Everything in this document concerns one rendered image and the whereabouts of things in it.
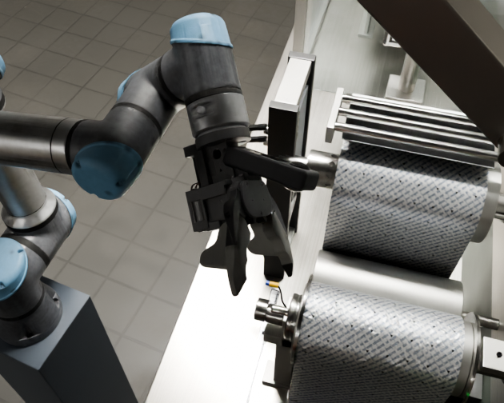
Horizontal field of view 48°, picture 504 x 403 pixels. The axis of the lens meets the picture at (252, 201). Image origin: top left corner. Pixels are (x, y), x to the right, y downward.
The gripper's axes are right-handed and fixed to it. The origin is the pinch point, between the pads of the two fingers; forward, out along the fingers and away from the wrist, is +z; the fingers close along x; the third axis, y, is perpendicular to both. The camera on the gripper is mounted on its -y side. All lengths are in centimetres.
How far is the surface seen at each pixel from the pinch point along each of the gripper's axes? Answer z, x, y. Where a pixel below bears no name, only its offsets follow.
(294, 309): 5.7, -18.3, 6.7
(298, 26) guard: -64, -88, 20
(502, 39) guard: -11.7, 33.1, -32.5
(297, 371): 16.0, -21.7, 10.3
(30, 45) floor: -155, -178, 219
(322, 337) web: 10.1, -16.7, 2.4
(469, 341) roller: 15.2, -25.2, -16.6
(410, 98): -32, -77, -8
